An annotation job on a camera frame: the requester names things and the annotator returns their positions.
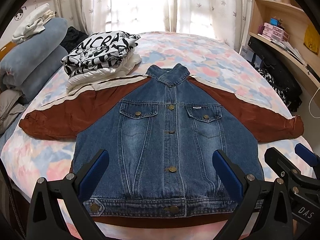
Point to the black white patterned hanging cloth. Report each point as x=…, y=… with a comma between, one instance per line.
x=291, y=101

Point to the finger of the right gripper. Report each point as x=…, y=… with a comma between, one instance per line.
x=307, y=155
x=279, y=163

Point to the black white lettered folded garment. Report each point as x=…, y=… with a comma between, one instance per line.
x=100, y=50

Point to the pink storage boxes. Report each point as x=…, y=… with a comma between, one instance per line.
x=272, y=32

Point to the blue folded blanket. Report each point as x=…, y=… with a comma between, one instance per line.
x=29, y=65

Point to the white folded puffer coat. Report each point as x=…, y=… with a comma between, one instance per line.
x=80, y=80

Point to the pastel patchwork bed cover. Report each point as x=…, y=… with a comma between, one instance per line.
x=27, y=159

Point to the yellow cloth on shelf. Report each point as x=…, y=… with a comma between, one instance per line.
x=312, y=39

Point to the cartoon face wall sticker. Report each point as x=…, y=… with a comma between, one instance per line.
x=19, y=15

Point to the sheer floral curtain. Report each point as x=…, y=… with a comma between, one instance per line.
x=223, y=20

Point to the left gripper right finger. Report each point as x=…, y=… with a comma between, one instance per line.
x=274, y=220

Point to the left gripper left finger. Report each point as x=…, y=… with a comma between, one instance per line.
x=45, y=219

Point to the black garment beside blanket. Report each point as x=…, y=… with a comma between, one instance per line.
x=72, y=39

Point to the white clothes on blanket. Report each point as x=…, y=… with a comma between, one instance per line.
x=33, y=23

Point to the denim and rust jacket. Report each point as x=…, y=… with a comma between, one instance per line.
x=160, y=130

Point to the wooden bookshelf desk unit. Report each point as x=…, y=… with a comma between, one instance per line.
x=295, y=23

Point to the grey pillow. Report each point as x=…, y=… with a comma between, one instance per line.
x=10, y=108

